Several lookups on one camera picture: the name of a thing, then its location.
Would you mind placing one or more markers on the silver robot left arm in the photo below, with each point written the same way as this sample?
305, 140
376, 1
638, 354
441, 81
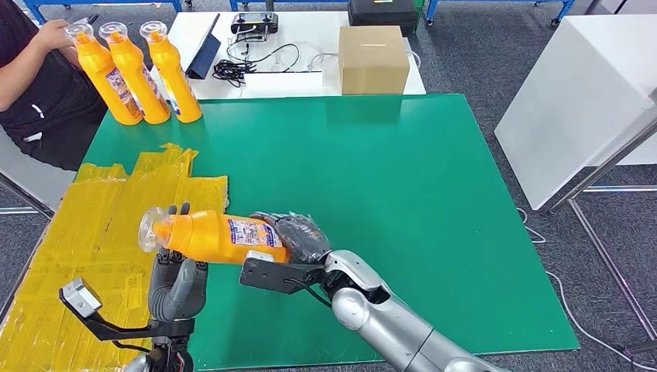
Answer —
159, 357

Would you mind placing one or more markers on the silver metal frame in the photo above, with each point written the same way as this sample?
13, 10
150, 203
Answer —
611, 264

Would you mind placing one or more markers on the yellow tape sheet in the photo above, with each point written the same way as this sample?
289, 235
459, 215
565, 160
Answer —
67, 246

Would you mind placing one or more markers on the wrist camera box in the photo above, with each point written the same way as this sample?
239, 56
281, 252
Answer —
79, 298
267, 274

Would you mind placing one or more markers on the person's left hand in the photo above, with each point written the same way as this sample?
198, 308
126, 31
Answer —
72, 55

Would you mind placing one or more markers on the person's right hand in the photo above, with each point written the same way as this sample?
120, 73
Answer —
51, 33

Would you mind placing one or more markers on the dark blue tablet case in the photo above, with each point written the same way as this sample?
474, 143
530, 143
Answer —
206, 57

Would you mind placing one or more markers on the person's right forearm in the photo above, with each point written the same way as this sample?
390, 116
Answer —
18, 77

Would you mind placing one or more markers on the black hard case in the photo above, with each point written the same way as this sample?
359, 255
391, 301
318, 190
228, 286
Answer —
382, 15

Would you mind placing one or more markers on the brown cardboard box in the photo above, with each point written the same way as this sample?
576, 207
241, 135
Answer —
373, 63

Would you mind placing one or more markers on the grey chair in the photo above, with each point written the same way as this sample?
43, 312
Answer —
36, 179

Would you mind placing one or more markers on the orange plastic bottle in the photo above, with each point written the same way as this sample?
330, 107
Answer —
205, 236
177, 82
138, 84
105, 84

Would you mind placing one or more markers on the white side table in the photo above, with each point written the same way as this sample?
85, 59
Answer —
575, 102

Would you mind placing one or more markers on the black remote controller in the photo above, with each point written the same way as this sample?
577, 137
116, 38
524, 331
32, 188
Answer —
254, 22

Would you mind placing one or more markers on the person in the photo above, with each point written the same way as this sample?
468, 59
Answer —
51, 113

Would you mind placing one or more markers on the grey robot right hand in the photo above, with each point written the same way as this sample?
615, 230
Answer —
303, 236

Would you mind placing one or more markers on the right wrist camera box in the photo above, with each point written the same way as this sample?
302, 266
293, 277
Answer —
267, 274

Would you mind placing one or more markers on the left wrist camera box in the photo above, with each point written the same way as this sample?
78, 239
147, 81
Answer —
79, 298

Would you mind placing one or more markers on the blue metal rack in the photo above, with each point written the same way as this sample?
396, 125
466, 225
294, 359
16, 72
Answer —
128, 2
308, 2
487, 2

